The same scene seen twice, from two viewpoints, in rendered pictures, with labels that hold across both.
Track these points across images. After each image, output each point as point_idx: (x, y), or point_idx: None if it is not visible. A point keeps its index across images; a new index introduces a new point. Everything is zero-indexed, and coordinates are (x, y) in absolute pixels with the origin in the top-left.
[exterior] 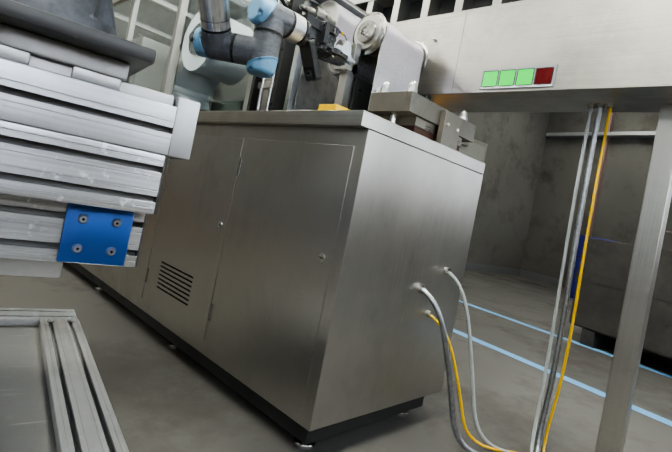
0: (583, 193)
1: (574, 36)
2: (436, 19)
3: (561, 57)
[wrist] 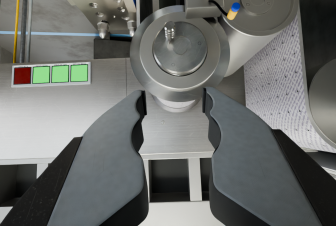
0: (23, 6)
1: (0, 115)
2: (170, 152)
3: (10, 94)
